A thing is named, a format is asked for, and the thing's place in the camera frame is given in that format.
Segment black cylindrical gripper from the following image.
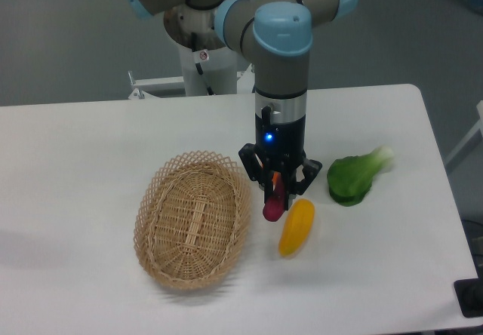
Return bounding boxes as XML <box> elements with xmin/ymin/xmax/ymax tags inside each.
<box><xmin>238</xmin><ymin>116</ymin><xmax>322</xmax><ymax>211</ymax></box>

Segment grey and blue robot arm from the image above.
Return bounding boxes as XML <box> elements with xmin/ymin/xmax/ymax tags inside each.
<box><xmin>128</xmin><ymin>0</ymin><xmax>358</xmax><ymax>210</ymax></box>

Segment oval woven wicker basket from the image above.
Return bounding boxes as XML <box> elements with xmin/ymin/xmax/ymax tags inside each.
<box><xmin>134</xmin><ymin>151</ymin><xmax>251</xmax><ymax>290</ymax></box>

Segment green bok choy toy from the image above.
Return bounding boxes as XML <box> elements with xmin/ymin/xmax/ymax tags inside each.
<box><xmin>327</xmin><ymin>146</ymin><xmax>395</xmax><ymax>207</ymax></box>

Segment white furniture at right edge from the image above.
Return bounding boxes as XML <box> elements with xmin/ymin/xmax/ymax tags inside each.
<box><xmin>443</xmin><ymin>101</ymin><xmax>482</xmax><ymax>173</ymax></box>

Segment black device at table edge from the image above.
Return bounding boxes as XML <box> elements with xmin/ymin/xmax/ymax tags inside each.
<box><xmin>454</xmin><ymin>278</ymin><xmax>482</xmax><ymax>318</ymax></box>

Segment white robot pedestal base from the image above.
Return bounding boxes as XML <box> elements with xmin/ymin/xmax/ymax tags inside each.
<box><xmin>127</xmin><ymin>2</ymin><xmax>257</xmax><ymax>100</ymax></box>

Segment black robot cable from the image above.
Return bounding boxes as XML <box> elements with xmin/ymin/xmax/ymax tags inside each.
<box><xmin>190</xmin><ymin>32</ymin><xmax>215</xmax><ymax>97</ymax></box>

